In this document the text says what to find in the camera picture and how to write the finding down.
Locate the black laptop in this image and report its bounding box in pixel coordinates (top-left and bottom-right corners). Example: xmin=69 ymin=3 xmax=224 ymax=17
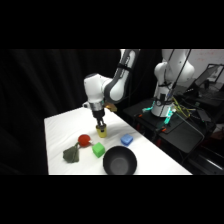
xmin=194 ymin=63 xmax=224 ymax=90

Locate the yellow green cable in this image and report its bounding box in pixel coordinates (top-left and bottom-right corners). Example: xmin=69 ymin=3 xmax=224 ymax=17
xmin=172 ymin=102 xmax=194 ymax=119

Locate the green cube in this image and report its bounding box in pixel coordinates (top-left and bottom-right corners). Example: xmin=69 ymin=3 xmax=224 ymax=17
xmin=91 ymin=142 xmax=106 ymax=159

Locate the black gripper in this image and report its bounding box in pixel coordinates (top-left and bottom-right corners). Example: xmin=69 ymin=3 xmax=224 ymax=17
xmin=91 ymin=109 xmax=108 ymax=131

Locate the white whiteboard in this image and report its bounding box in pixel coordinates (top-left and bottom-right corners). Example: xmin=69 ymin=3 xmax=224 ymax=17
xmin=193 ymin=49 xmax=224 ymax=84

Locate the blue cube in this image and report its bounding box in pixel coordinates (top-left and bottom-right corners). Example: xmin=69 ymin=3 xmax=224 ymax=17
xmin=120 ymin=133 xmax=135 ymax=147

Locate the black bowl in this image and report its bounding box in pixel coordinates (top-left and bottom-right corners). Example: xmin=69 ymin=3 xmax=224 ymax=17
xmin=102 ymin=145 xmax=138 ymax=176

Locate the black curtain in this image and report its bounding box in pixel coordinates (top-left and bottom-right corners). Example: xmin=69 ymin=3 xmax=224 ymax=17
xmin=0 ymin=49 xmax=165 ymax=176

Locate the tan wrist mount plate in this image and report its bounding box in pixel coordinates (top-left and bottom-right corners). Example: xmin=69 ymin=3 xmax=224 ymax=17
xmin=104 ymin=103 xmax=119 ymax=113

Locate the red ball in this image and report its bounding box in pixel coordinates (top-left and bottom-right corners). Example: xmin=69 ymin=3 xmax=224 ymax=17
xmin=77 ymin=133 xmax=92 ymax=147

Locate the yellow cup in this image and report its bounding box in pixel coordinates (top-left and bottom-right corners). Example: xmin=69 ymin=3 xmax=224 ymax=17
xmin=95 ymin=125 xmax=109 ymax=139

